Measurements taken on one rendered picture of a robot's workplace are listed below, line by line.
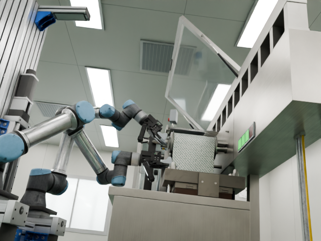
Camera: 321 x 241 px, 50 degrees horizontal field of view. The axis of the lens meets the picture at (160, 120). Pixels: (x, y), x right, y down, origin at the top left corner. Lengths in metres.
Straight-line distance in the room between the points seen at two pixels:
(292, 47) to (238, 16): 2.12
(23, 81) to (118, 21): 1.72
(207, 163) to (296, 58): 0.87
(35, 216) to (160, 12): 2.20
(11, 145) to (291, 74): 1.14
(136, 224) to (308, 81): 0.92
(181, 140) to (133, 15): 1.84
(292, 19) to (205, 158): 0.90
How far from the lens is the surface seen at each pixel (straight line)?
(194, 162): 1.93
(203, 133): 2.34
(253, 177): 2.14
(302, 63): 1.32
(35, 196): 2.10
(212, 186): 1.69
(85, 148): 1.91
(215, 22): 3.49
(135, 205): 1.60
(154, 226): 1.59
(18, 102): 2.07
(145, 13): 3.46
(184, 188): 1.70
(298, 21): 1.44
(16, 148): 1.57
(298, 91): 1.25
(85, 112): 1.76
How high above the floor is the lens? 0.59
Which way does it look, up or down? 23 degrees up
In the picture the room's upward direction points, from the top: 6 degrees clockwise
